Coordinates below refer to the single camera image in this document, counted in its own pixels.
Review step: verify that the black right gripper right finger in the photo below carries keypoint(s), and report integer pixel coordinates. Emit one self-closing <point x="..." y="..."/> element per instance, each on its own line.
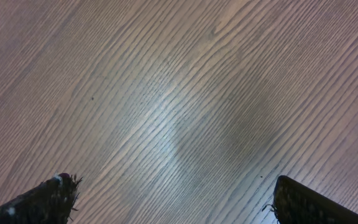
<point x="294" y="203"/>

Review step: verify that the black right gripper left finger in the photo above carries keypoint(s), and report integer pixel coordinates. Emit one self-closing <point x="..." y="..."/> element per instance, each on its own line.
<point x="51" y="202"/>

